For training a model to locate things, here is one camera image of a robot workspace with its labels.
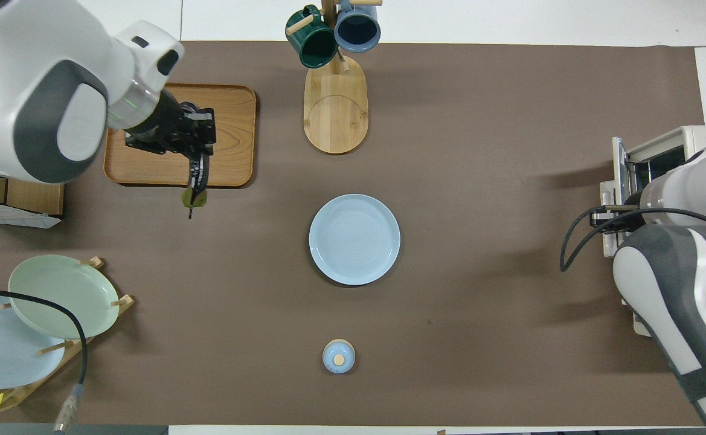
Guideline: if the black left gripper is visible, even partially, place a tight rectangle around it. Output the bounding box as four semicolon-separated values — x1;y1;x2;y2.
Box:
124;91;216;188

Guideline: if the dark purple eggplant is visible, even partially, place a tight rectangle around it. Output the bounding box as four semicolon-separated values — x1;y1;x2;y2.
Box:
182;154;210;220

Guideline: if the white toaster oven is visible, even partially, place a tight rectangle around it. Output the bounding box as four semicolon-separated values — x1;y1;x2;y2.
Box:
599;125;706;336

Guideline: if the wooden serving tray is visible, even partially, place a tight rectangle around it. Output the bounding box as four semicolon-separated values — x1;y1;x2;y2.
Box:
103;83;257;189

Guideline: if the wooden mug tree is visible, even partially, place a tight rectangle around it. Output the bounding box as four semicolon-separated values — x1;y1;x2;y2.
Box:
286;0;383;155

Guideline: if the wooden plate rack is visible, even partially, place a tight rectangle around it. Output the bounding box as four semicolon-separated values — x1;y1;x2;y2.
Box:
0;257;135;414

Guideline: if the dark green mug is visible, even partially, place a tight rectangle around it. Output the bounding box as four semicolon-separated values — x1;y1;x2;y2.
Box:
285;5;339;69

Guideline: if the wooden stepped shelf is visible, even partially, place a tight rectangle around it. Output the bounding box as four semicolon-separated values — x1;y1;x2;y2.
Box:
0;172;65;216

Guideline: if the pale green racked plate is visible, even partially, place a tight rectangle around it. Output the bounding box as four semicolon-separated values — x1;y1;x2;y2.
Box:
8;254;120;340

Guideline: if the white patterned cloth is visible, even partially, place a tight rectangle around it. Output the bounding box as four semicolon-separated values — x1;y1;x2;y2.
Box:
0;199;62;229

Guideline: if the blue mug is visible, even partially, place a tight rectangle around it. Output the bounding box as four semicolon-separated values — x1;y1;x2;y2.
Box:
334;0;382;53

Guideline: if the light blue racked plate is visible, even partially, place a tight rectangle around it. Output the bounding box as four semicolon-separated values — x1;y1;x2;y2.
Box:
0;295;66;390

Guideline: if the brown table mat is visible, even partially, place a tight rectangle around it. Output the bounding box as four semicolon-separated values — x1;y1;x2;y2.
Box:
0;40;706;427

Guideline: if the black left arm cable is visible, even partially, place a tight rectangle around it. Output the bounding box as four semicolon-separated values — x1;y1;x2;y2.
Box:
0;287;88;433

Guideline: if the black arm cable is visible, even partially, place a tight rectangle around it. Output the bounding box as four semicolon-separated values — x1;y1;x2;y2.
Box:
0;287;88;433
560;205;706;272

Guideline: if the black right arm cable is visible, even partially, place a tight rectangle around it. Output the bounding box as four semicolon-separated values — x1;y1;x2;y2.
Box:
560;205;706;272

